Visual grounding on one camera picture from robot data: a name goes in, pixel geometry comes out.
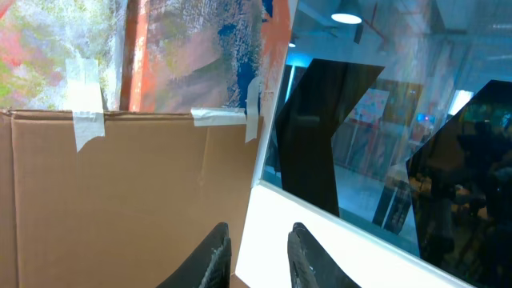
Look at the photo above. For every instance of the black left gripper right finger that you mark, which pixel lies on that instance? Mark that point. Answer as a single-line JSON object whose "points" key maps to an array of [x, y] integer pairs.
{"points": [[310, 265]]}

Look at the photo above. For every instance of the colourful painted panel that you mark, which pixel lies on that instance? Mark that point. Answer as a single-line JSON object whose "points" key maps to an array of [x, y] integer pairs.
{"points": [[162, 56]]}

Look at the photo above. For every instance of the round ceiling lamp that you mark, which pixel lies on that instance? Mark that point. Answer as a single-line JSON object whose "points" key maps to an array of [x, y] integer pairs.
{"points": [[348, 12]]}

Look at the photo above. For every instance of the brown cardboard box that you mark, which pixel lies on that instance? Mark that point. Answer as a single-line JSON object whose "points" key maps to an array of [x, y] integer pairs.
{"points": [[127, 208]]}

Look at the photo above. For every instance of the white framed glass window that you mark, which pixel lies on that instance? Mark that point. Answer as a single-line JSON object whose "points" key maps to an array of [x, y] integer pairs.
{"points": [[390, 140]]}

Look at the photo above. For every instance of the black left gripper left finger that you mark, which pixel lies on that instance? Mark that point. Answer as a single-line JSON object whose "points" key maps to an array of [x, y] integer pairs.
{"points": [[208, 266]]}

